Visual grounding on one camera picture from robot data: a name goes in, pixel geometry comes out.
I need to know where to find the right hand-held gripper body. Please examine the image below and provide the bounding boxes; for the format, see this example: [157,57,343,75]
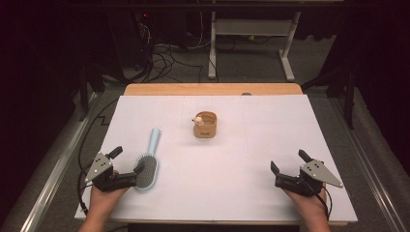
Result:
[275,159,344,198]

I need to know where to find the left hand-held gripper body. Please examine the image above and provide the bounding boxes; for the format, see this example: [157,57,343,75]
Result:
[84,152,138,193]

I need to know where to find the light blue hairbrush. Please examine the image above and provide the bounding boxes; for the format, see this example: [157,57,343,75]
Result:
[133,128,161,192]

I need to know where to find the person's left hand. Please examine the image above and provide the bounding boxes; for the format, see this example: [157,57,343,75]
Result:
[88,186,130,216]

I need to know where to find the person's right hand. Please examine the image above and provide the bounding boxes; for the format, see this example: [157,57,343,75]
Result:
[283,188,329,223]

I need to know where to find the white table cover sheet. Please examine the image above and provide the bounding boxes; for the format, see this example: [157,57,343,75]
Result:
[74,94,359,223]

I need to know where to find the black metal stand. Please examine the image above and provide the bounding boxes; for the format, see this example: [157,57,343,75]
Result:
[77,61,106,123]
[301,62,356,131]

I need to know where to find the wooden cup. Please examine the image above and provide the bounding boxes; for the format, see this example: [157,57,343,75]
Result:
[192,110,219,139]

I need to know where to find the dark computer tower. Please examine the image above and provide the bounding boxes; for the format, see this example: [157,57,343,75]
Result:
[105,12,153,71]

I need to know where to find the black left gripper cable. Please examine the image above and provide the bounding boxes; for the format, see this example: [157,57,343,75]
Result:
[76,98,121,217]

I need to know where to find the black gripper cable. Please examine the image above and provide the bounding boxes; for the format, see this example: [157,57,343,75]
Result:
[317,184,334,222]
[76,98,121,217]

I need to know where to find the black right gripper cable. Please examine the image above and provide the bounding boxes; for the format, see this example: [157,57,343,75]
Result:
[317,184,334,222]

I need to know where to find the aluminium floor rail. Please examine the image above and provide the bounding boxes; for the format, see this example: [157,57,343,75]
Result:
[331,96,410,232]
[18,92,99,232]

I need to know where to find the tangle of floor cables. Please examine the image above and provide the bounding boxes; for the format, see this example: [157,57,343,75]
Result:
[137,22,205,83]

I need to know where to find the white metal desk frame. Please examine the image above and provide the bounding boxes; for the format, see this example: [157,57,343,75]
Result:
[207,11,303,83]

